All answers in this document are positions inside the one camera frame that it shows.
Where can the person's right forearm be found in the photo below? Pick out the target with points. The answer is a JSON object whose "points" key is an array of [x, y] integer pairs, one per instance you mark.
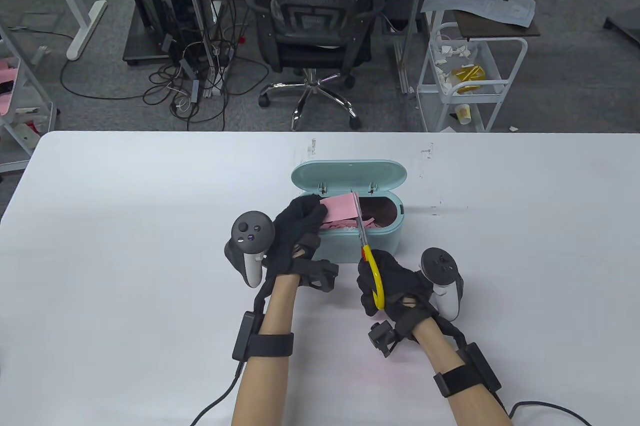
{"points": [[465, 396]]}

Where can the black wheeled platform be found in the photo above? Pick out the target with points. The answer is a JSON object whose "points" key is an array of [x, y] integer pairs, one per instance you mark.
{"points": [[145, 49]]}

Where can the black mesh office chair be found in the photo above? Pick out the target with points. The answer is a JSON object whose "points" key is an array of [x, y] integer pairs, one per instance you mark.
{"points": [[310, 49]]}

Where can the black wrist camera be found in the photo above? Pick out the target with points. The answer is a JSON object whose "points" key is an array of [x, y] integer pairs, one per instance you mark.
{"points": [[382, 338], [322, 276]]}

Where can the person's left hand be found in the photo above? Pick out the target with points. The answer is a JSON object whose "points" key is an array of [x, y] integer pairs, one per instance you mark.
{"points": [[290, 236]]}

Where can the pink waste paper sheet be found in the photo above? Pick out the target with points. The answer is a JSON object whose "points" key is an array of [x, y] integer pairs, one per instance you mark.
{"points": [[340, 209]]}

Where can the yellow packet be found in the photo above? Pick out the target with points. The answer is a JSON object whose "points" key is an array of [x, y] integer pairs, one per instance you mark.
{"points": [[470, 74]]}

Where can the black left wrist sensor box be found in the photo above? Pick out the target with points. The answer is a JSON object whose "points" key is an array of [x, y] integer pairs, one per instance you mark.
{"points": [[270, 346]]}

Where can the black wrist sensor box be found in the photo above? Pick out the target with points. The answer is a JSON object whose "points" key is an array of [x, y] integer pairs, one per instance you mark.
{"points": [[460, 378], [270, 346]]}

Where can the grey left hand controller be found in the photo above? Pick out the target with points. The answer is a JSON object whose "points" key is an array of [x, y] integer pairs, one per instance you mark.
{"points": [[252, 231]]}

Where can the white shelf rack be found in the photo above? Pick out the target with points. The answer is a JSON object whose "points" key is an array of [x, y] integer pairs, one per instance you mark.
{"points": [[15, 165]]}

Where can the pile of pink paper pieces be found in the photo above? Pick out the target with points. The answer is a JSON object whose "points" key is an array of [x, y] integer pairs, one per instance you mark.
{"points": [[340, 227]]}

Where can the white rolling cart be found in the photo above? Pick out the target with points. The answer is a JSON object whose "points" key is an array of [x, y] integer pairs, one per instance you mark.
{"points": [[430, 88]]}

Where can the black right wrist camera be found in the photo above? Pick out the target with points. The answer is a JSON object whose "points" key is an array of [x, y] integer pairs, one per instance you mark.
{"points": [[382, 338]]}

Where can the black right wrist sensor box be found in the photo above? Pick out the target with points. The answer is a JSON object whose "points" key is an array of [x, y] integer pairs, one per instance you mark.
{"points": [[460, 378]]}

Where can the pile of white paper scraps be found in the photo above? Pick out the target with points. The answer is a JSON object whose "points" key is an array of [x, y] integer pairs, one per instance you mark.
{"points": [[452, 50]]}

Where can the grey hand controller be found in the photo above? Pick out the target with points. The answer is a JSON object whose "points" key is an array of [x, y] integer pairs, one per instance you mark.
{"points": [[440, 266], [252, 231]]}

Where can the person's right hand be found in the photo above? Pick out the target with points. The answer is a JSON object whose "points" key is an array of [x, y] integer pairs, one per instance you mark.
{"points": [[400, 286]]}

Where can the brown board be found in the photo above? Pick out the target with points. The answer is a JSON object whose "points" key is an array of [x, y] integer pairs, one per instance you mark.
{"points": [[500, 30]]}

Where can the pink tray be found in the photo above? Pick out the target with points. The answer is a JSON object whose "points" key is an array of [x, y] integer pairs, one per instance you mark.
{"points": [[6, 104]]}

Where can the grey right hand controller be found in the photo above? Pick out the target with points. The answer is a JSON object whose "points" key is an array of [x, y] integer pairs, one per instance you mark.
{"points": [[440, 266]]}

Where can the white metal post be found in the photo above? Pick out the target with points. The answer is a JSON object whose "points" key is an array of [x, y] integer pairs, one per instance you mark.
{"points": [[197, 1]]}

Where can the person's left forearm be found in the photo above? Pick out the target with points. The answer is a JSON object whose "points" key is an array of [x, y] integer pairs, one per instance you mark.
{"points": [[265, 386]]}

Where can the paper cup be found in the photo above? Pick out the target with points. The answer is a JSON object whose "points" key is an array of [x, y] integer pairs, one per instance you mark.
{"points": [[463, 115]]}

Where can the light blue lidded bin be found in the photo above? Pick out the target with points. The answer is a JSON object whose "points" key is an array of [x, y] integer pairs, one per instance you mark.
{"points": [[390, 241]]}

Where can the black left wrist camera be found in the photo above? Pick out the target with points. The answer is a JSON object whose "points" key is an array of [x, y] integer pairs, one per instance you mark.
{"points": [[322, 276]]}

